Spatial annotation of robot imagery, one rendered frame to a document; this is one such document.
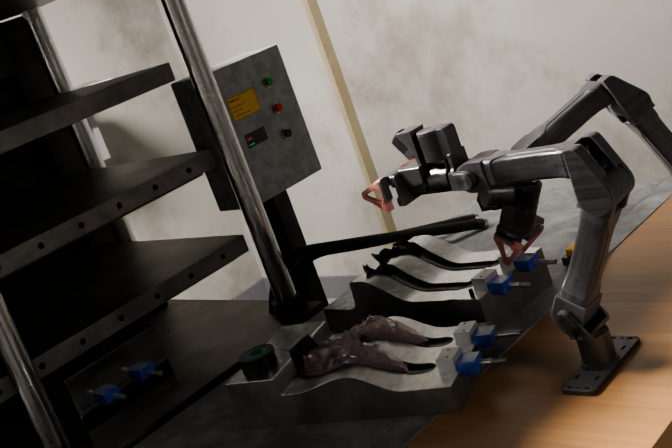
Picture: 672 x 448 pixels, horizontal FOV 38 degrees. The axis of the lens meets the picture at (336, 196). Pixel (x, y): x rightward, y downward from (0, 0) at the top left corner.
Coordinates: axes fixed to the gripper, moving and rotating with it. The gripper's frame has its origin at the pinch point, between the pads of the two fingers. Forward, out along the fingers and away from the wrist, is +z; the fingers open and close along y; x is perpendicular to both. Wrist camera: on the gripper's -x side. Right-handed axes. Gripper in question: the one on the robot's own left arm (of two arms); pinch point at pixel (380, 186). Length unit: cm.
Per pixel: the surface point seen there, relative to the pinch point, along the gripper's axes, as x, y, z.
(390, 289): 28.6, -11.2, 19.1
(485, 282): 29.2, -14.0, -6.1
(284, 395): 32.2, 28.8, 17.9
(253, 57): -28, -50, 78
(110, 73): -33, -142, 286
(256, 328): 40, -13, 75
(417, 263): 28.0, -23.6, 20.0
